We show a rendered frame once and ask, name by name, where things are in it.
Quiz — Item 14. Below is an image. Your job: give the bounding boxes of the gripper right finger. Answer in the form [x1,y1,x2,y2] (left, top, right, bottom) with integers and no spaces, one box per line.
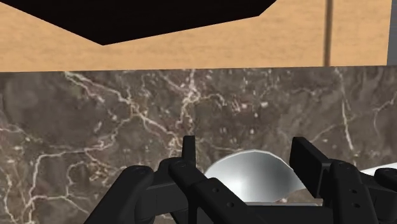
[289,136,397,224]

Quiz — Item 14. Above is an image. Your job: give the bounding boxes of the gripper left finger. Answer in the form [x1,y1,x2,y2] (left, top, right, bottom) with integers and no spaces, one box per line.
[83,135,265,224]

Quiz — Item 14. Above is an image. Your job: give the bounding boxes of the white flat object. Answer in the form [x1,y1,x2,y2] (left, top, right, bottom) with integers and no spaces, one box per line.
[360,162,397,176]

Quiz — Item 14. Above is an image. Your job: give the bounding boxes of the silver metal bowl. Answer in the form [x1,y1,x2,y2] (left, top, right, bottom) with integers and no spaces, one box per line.
[204,149,308,204]

